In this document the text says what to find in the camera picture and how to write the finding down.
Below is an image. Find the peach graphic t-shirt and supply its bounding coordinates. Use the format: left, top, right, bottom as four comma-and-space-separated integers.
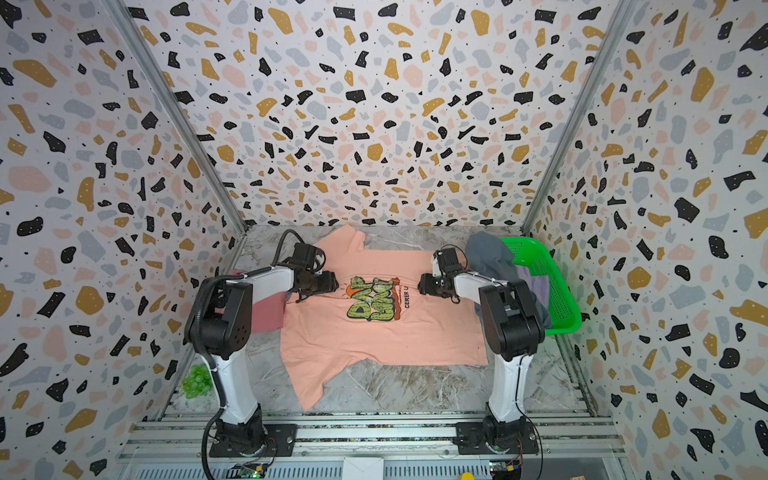
280, 226, 487, 411

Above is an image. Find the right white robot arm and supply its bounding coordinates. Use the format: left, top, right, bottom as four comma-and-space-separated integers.
418, 247, 545, 455

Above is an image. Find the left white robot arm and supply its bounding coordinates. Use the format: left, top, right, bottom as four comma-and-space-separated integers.
184, 241, 338, 456

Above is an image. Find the grey t-shirt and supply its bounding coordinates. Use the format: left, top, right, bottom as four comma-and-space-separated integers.
465, 232, 553, 330

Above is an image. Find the folded maroon t-shirt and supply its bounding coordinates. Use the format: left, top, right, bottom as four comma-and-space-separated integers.
251, 292, 286, 334

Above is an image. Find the lavender t-shirt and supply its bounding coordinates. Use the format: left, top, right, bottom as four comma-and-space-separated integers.
517, 266, 550, 316

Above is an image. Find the green plastic laundry basket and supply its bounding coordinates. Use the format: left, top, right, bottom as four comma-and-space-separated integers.
502, 237, 582, 336

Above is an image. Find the green plastic ball cluster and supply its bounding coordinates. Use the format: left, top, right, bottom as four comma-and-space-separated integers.
181, 365, 213, 399

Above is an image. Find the right circuit board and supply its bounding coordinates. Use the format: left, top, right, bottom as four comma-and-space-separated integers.
489, 459, 522, 480

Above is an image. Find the left green circuit board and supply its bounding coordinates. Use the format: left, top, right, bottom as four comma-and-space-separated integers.
228, 462, 269, 480

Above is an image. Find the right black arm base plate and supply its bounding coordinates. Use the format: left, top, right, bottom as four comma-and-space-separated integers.
453, 416, 540, 455

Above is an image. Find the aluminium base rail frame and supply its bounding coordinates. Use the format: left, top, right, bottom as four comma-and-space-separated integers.
113, 409, 637, 480

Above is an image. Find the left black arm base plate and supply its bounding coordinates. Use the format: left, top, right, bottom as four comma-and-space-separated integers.
208, 422, 298, 459

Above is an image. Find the white centre bracket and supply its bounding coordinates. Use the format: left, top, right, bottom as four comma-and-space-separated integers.
341, 457, 385, 480

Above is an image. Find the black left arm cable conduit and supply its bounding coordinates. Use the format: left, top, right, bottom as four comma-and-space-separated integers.
199, 228, 307, 480

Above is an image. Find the left aluminium corner post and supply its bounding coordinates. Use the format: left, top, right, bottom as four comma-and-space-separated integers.
102, 0, 248, 235

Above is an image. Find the aluminium corner post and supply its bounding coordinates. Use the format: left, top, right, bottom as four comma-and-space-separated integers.
102, 0, 248, 235
520, 0, 638, 236

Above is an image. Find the right aluminium corner post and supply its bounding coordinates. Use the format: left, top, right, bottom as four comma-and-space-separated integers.
520, 0, 638, 236

